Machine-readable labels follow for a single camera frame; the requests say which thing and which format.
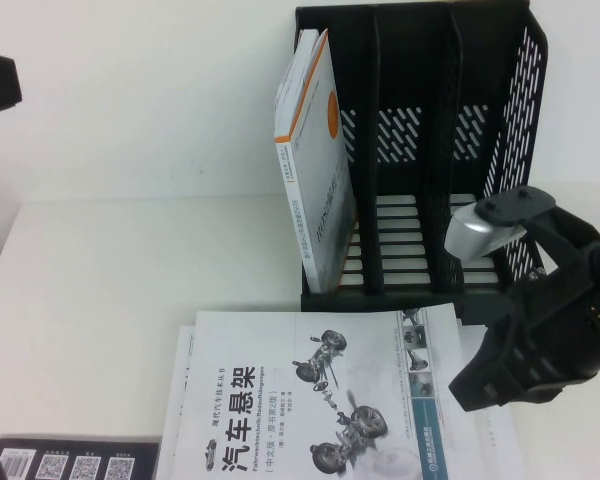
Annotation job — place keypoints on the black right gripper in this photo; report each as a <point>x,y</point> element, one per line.
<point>570,315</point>

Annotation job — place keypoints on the dark robot ROS book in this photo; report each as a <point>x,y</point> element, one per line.
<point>80,460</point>

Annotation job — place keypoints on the plain white book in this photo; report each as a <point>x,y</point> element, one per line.
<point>495,440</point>

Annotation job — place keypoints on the white car suspension book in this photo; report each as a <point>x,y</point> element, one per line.
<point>280,350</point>

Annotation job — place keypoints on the white book with orange spine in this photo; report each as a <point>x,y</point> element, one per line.
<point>320,150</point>

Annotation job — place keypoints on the black plastic book stand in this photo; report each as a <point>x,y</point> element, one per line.
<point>405,65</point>

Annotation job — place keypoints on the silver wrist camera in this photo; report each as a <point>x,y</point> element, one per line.
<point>470,232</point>

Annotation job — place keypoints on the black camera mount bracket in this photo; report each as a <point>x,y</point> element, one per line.
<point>520,202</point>

